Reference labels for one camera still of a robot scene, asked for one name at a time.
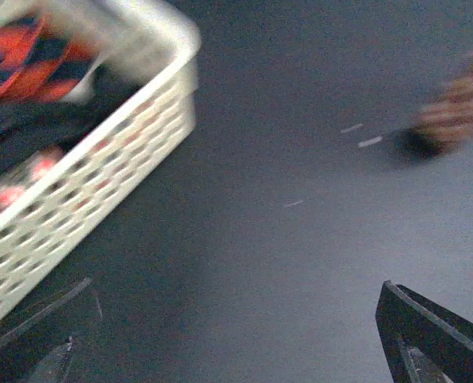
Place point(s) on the cream plastic basket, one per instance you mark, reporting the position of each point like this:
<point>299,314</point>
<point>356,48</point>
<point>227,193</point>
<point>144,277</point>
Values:
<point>151,43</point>

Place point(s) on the red black striped tie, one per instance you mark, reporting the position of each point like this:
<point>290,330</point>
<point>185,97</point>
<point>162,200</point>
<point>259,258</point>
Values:
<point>36,64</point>

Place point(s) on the brown floral tie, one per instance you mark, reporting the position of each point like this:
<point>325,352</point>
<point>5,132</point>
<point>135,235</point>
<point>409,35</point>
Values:
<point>444,124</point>

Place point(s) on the pink floral black tie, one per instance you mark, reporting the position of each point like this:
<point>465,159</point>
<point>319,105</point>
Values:
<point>15,182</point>

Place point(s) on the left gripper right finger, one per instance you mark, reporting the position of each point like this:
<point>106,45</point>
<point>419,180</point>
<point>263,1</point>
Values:
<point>423,341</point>

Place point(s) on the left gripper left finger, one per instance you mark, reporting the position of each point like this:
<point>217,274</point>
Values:
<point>47,340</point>

